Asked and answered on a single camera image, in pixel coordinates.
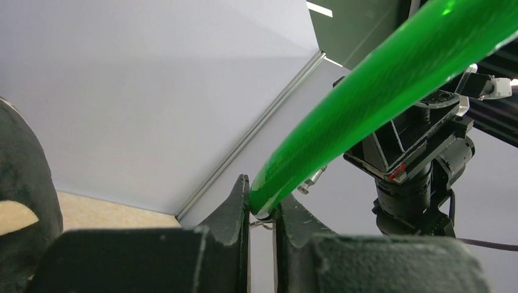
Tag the green cable lock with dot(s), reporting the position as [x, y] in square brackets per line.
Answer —
[432, 47]

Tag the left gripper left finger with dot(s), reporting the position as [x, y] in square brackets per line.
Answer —
[210, 257]

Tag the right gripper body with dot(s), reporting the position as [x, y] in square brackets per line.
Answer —
[415, 158]

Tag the black pillow with cream flowers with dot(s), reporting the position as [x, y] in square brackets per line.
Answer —
[31, 218]

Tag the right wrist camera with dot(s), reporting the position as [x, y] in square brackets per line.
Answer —
[471, 84]

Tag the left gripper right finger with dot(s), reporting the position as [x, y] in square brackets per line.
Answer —
[310, 257]

